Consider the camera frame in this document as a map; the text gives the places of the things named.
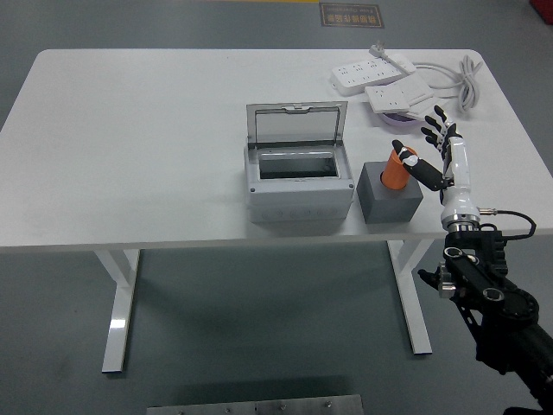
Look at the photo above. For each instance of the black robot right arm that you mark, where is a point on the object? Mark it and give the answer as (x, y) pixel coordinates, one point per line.
(497, 298)

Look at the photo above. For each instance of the purple round bowl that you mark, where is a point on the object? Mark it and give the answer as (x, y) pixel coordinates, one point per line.
(399, 121)

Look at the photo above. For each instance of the grey block holder with hole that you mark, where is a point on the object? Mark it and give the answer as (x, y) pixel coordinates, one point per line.
(389, 205)

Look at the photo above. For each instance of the clear hinged box lid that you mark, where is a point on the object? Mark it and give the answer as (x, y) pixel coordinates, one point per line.
(298, 125)

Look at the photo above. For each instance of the white wall socket panel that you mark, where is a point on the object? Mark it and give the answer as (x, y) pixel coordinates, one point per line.
(389, 97)

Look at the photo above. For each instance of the white power strip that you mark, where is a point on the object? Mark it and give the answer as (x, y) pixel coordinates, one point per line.
(360, 75)

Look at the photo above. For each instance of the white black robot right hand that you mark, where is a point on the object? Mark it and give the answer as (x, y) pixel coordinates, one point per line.
(458, 181)

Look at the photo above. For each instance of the brown floor sign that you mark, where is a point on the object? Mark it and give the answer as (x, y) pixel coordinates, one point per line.
(351, 15)

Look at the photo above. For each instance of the grey metal plate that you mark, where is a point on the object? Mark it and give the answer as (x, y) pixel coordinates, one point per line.
(255, 407)

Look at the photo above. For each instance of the white table leg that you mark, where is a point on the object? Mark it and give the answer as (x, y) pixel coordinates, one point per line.
(412, 302)
(118, 311)

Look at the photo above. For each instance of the white switch panel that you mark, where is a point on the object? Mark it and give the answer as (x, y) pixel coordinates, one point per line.
(427, 109)

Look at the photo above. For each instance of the orange cylinder battery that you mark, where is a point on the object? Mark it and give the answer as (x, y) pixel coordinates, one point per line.
(393, 173)

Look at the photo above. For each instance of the grey plastic junction box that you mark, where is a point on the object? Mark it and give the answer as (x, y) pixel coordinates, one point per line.
(298, 199)

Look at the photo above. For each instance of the red crate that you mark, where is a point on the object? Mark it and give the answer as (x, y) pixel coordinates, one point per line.
(543, 10)

